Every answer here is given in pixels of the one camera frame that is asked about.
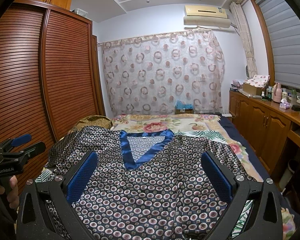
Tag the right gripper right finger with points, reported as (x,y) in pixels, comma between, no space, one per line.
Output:
(230,190)

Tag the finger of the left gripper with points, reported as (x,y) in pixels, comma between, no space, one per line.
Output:
(9,144)
(29,152)

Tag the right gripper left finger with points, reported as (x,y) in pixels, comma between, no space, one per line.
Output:
(68,189)

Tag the navy patterned satin shirt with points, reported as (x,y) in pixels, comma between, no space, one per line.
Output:
(148,185)

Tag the gold brown patterned cloth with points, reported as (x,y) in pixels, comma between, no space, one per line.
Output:
(92,120)

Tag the floral bed blanket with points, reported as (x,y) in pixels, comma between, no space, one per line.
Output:
(212,127)

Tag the wooden sideboard cabinet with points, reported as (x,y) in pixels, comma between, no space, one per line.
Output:
(267,128)

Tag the brown louvered wardrobe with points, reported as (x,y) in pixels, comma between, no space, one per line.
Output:
(49,76)

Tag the tissue pack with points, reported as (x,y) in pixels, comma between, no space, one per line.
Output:
(284,104)

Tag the blue item box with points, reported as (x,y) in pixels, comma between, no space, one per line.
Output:
(184,108)

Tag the cardboard box floral cloth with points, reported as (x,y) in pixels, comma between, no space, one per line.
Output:
(255,85)

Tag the pink kettle jug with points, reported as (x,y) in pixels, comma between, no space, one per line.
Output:
(277,93)

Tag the circle pattern sheer curtain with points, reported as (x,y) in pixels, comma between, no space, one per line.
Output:
(152,74)

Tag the grey window blind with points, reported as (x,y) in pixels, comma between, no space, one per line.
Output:
(283,27)

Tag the beige side curtain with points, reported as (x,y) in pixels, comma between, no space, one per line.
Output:
(245,35)

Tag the wall air conditioner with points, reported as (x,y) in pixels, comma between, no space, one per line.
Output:
(202,15)

